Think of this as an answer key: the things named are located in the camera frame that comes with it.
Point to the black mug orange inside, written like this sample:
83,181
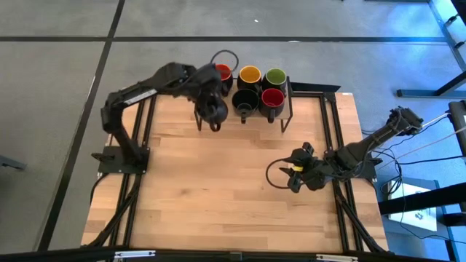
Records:
224,71

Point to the black mug red inside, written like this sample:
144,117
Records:
272,97

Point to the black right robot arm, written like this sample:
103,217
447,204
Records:
378,136

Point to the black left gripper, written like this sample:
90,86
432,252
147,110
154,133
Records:
205,82

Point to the black mug green inside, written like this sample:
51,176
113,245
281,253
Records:
275,75

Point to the black desk beam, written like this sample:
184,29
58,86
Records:
426,198

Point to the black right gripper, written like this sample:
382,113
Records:
313,171

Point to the black aluminium table frame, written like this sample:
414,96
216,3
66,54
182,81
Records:
342,109

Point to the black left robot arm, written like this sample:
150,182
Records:
134,94

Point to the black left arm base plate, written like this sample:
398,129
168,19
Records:
109,165

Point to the black front beam with brackets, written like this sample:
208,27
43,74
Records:
182,256

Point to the white box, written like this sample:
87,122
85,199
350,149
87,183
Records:
413,205

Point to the wooden shelf with metal legs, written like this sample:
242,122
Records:
257,115

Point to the all black mug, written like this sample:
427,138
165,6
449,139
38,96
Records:
240,98
215,120

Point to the black mug yellow inside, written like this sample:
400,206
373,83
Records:
249,74

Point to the black flat plate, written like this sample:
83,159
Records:
313,87

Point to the black stand frame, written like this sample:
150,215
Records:
418,93

